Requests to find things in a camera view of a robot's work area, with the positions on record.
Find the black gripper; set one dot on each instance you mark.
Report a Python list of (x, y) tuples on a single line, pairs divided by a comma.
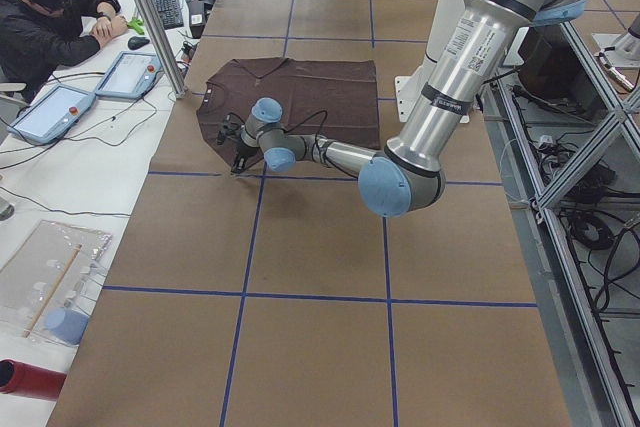
[(244, 149)]

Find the dark brown t-shirt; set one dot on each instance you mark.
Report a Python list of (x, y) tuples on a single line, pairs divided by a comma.
[(346, 90)]

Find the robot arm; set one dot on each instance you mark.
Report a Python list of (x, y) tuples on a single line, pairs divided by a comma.
[(407, 174)]

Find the black keyboard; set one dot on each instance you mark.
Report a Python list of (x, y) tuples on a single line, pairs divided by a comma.
[(170, 13)]

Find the blue teach pendant far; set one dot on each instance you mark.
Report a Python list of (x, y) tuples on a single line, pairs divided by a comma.
[(130, 76)]

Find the blue teach pendant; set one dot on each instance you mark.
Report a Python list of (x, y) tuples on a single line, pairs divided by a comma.
[(130, 76), (53, 115)]

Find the green plastic toy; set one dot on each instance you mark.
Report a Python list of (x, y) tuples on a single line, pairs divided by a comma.
[(137, 25)]

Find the black computer mouse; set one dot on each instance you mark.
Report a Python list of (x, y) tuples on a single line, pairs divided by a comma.
[(137, 42)]

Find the blue teach pendant near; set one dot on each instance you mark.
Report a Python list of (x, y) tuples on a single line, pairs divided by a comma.
[(53, 115)]

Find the person in black jacket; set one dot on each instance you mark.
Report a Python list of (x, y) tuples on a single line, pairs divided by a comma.
[(39, 36)]

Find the clear plastic bag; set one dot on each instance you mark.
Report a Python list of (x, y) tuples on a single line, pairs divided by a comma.
[(57, 266)]

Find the blue plastic cup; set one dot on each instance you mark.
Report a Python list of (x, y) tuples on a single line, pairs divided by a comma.
[(67, 325)]

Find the red cylinder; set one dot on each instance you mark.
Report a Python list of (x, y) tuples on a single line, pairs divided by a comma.
[(26, 380)]

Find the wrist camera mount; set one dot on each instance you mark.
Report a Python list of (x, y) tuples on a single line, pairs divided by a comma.
[(230, 129)]

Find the aluminium frame post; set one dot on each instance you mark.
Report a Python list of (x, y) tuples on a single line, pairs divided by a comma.
[(162, 46)]

